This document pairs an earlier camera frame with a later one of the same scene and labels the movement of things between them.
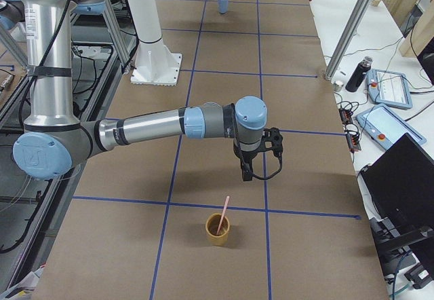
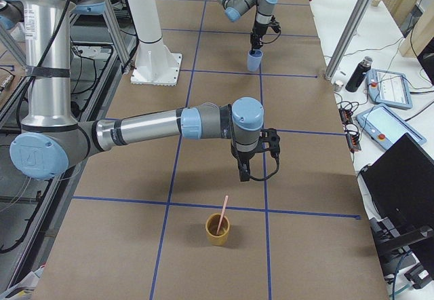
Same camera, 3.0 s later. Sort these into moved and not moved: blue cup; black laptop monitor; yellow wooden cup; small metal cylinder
Moved: blue cup
Not moved: black laptop monitor; small metal cylinder; yellow wooden cup
